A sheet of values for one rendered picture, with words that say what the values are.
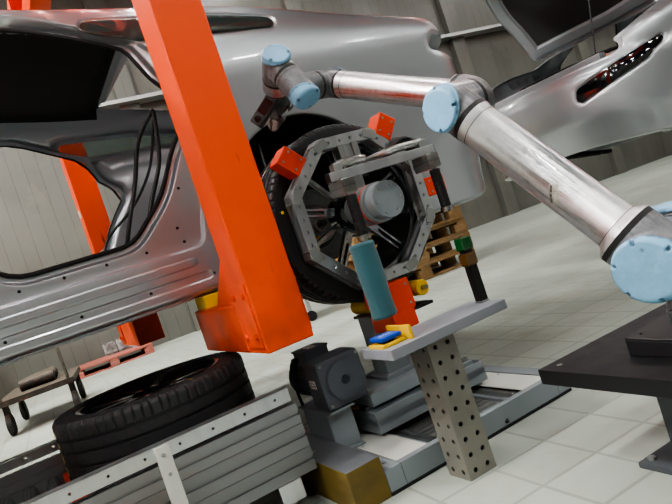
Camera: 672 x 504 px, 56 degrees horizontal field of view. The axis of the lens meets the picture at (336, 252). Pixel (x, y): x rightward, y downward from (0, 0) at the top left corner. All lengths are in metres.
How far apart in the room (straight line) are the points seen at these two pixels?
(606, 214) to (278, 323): 0.97
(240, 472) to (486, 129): 1.20
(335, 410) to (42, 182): 8.81
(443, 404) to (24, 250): 9.04
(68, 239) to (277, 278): 8.67
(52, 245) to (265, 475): 8.69
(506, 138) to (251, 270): 0.83
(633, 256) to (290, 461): 1.17
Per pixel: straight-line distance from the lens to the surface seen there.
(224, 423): 1.97
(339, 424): 2.25
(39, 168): 10.67
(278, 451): 2.04
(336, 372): 2.17
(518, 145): 1.55
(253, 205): 1.93
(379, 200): 2.10
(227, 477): 2.00
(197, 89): 1.98
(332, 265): 2.15
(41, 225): 10.51
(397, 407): 2.29
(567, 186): 1.51
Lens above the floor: 0.80
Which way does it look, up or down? 2 degrees down
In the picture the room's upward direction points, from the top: 19 degrees counter-clockwise
